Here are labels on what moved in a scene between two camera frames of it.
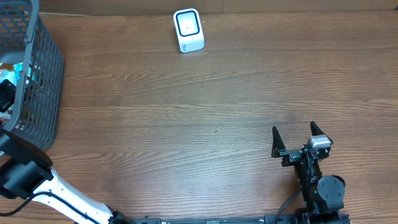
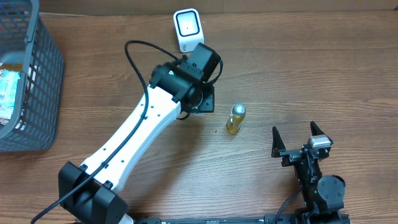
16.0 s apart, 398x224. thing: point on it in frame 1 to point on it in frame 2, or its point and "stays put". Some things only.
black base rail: x=267 y=219 stays put
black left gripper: x=4 y=97 to x=206 y=103
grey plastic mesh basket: x=23 y=39 stays put
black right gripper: x=291 y=155 stays put
